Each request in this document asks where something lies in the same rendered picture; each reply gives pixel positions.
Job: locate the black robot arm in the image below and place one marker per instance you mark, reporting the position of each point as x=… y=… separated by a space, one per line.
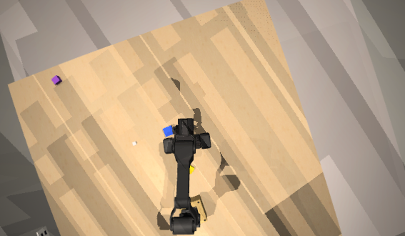
x=184 y=149

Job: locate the blue block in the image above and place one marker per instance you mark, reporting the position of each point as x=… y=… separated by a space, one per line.
x=168 y=131

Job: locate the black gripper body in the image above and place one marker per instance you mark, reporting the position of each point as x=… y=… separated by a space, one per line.
x=203 y=140

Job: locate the small purple block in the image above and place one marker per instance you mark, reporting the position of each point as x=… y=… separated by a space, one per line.
x=56 y=80

